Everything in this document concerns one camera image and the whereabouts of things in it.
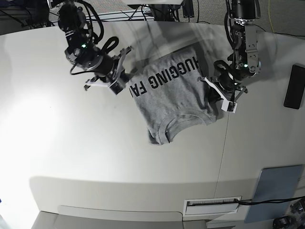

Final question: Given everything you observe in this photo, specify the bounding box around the yellow cable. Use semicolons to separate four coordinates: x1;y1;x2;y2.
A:
267;0;275;33

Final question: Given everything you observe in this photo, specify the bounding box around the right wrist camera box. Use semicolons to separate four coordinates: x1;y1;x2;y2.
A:
109;80;126;95

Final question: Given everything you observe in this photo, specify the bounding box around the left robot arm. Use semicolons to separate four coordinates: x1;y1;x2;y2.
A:
200;0;261;112

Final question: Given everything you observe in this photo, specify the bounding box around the grey T-shirt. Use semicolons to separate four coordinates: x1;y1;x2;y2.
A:
128;47;217;146

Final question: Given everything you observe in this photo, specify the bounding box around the black rectangular device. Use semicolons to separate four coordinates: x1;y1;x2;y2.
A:
284;64;305;110

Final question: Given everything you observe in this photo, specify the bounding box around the black cable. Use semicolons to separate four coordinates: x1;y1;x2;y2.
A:
234;197;305;206

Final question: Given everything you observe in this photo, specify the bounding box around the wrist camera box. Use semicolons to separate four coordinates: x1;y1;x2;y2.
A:
109;80;126;95
221;100;238;114

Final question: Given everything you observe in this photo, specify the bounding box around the blue-grey flat pad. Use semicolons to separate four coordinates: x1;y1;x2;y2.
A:
244;165;303;224

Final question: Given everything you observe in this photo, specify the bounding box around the white cable grommet tray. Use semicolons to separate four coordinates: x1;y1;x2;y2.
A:
183;196;242;217

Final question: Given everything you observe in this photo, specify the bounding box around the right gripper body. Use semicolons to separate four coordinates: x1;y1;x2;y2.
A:
91;54;124;83

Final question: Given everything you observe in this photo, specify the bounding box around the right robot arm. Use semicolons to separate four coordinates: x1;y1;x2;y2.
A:
48;0;132;94

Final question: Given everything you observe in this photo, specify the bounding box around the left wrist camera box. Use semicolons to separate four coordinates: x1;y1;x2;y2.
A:
221;100;238;114

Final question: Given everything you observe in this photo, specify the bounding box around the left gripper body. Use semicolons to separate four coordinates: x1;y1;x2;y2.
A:
215;70;241;93

